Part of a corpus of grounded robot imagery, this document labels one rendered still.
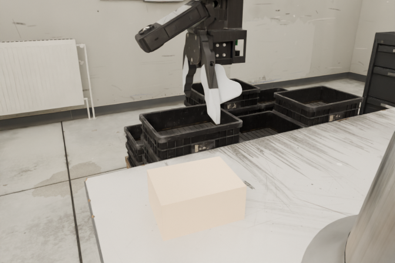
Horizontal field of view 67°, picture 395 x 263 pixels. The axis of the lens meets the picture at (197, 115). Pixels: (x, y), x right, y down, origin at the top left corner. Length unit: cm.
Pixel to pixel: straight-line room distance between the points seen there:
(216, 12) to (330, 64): 432
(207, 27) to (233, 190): 29
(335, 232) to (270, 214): 46
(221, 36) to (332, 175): 47
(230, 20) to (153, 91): 282
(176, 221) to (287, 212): 23
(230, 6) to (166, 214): 36
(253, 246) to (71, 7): 272
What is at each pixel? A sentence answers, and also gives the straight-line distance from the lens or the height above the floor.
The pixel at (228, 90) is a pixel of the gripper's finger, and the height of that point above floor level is 96.
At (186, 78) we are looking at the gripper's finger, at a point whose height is 96.
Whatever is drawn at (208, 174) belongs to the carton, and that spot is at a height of 77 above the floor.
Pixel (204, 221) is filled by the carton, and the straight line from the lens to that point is 57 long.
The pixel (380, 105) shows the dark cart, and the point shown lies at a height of 42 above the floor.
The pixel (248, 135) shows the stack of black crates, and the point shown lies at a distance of 171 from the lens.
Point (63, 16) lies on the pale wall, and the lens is 301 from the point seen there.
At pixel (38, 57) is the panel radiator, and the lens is 293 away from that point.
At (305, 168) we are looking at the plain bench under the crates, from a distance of 80.
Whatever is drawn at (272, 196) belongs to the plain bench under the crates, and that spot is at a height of 70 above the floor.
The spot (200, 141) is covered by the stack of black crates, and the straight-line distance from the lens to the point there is 126.
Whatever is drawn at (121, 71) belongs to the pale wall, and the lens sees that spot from 314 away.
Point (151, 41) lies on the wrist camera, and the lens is 45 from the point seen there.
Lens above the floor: 109
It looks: 21 degrees down
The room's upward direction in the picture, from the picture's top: straight up
